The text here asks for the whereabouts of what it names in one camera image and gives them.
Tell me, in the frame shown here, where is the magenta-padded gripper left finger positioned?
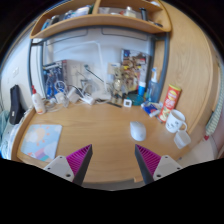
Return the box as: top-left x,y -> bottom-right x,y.
43,143 -> 94,187

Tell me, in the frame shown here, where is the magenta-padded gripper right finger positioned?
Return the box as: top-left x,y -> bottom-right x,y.
134,143 -> 184,185

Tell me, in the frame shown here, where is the grey computer mouse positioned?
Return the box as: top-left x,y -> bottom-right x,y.
129,120 -> 147,142

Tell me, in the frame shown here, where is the pastel sun print mouse pad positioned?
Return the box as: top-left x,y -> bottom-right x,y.
20,124 -> 63,163

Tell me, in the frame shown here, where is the white mug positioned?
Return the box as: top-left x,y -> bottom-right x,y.
165,109 -> 189,134

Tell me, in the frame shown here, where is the checkered bedding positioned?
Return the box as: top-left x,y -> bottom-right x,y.
0,126 -> 24,160

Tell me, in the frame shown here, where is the blue tissue pack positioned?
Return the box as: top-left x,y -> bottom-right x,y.
140,101 -> 162,118

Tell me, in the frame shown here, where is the red chip can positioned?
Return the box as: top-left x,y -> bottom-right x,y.
157,83 -> 183,124

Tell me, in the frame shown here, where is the white charger block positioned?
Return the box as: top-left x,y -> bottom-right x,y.
66,87 -> 80,104
54,91 -> 66,105

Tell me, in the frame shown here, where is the teal round dish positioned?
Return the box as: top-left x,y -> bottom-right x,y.
132,94 -> 146,107

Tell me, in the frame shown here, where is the white power strip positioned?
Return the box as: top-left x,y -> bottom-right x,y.
79,94 -> 96,106

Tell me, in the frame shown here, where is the green checkered cloth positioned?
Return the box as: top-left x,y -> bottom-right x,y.
204,96 -> 224,138

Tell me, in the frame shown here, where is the teal cloth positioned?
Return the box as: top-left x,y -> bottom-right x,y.
0,109 -> 10,134

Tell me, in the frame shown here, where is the black bag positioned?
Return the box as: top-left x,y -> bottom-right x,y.
8,84 -> 25,126

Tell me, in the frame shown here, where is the blue spray bottle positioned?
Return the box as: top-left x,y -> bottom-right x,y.
146,67 -> 161,104

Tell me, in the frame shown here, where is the flat black strip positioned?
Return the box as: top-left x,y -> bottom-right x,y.
106,101 -> 123,109

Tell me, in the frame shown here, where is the blue white-capped tube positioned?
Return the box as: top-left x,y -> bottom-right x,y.
137,80 -> 147,98

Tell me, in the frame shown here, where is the blue robot model kit box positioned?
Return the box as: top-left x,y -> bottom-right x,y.
42,61 -> 66,100

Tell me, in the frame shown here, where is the golden robot model figure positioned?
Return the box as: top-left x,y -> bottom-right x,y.
111,66 -> 123,102

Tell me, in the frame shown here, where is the colourful printed box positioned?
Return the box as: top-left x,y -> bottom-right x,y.
120,49 -> 150,94

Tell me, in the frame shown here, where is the wooden shelf unit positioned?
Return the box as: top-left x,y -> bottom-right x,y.
29,0 -> 173,40

